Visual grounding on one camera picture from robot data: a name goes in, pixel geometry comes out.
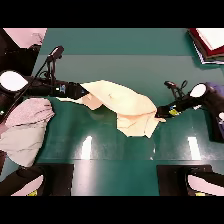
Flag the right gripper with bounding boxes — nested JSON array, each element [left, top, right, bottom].
[[154, 104, 175, 119]]

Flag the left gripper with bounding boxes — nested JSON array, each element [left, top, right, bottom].
[[65, 82, 91, 101]]

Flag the cream shirt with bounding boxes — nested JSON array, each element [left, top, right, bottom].
[[57, 79, 167, 139]]

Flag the pink-grey garment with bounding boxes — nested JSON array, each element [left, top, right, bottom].
[[4, 97, 56, 129]]

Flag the light grey garment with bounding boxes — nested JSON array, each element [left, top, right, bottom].
[[0, 120, 48, 168]]

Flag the white garment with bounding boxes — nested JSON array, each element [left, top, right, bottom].
[[195, 28, 224, 51]]

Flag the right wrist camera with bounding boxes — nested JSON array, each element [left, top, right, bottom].
[[163, 79, 189, 100]]

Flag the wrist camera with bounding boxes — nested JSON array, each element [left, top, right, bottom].
[[163, 79, 189, 100], [45, 45, 65, 81]]

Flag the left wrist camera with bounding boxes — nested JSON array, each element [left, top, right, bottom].
[[45, 45, 65, 81]]

